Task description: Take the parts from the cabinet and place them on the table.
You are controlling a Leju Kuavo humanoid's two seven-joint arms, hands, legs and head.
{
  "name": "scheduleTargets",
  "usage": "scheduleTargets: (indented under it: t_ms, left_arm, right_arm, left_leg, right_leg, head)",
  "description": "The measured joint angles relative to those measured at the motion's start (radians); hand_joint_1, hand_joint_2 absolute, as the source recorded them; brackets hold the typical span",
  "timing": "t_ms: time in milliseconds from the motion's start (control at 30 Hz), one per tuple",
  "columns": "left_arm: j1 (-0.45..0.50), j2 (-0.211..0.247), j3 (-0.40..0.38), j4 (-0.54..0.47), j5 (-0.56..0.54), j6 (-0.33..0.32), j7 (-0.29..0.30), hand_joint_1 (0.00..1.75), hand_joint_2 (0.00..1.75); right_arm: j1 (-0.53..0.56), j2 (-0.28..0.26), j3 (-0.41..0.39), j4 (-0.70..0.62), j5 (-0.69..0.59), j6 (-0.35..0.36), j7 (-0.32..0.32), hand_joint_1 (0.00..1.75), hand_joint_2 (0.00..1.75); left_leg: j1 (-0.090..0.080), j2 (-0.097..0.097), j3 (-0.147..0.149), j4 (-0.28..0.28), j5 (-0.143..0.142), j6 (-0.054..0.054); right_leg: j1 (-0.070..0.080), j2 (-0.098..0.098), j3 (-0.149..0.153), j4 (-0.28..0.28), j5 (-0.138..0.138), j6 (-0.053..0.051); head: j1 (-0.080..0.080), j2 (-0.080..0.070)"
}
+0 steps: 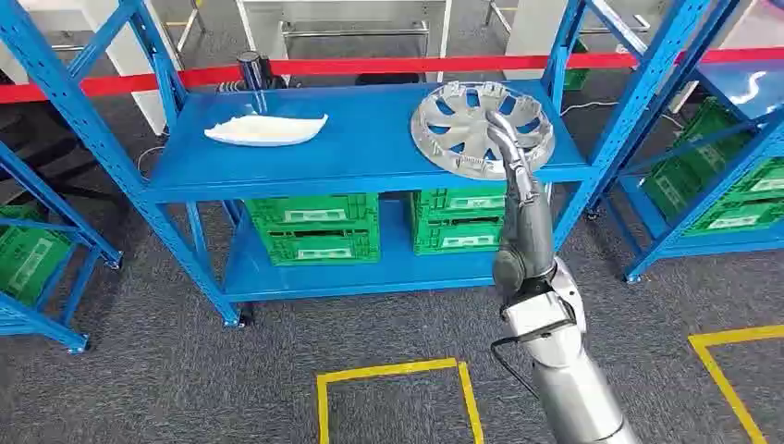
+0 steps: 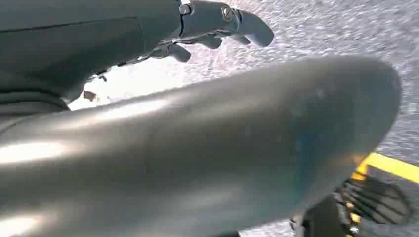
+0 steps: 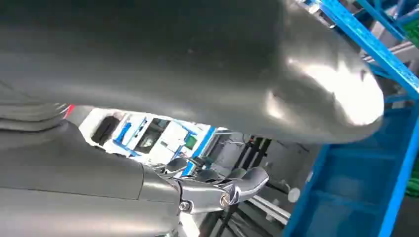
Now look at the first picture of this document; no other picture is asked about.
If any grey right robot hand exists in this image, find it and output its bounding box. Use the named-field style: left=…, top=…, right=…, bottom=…
left=485, top=110, right=557, bottom=302

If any silver plastic wheel hubcap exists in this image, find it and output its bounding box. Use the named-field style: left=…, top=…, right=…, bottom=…
left=410, top=80, right=557, bottom=180

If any green plastic crate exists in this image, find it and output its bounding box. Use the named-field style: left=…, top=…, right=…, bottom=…
left=684, top=199, right=784, bottom=238
left=640, top=96, right=759, bottom=222
left=725, top=157, right=784, bottom=204
left=0, top=204, right=73, bottom=306
left=563, top=37, right=591, bottom=92
left=257, top=223, right=382, bottom=266
left=413, top=214, right=506, bottom=256
left=411, top=188, right=508, bottom=223
left=244, top=193, right=381, bottom=233

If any wide blue metal shelf rack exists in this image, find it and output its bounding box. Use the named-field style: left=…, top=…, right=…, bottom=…
left=0, top=0, right=730, bottom=329

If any white pillar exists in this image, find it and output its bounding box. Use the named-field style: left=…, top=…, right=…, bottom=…
left=80, top=0, right=185, bottom=136
left=504, top=0, right=570, bottom=80

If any red barrier tape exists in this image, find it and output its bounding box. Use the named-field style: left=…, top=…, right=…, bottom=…
left=0, top=47, right=784, bottom=105

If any white table with steel bar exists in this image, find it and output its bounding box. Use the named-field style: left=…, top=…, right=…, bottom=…
left=235, top=0, right=455, bottom=84

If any white plastic trim part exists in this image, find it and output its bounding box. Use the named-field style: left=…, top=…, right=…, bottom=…
left=203, top=113, right=329, bottom=148

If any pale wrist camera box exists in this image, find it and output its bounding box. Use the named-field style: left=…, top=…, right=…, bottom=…
left=502, top=295, right=577, bottom=339

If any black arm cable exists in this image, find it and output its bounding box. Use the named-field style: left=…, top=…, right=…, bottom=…
left=489, top=333, right=544, bottom=402

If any white floor cable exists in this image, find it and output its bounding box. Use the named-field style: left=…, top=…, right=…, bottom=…
left=558, top=99, right=621, bottom=117

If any black stanchion post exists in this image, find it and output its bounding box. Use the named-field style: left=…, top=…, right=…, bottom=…
left=237, top=50, right=275, bottom=115

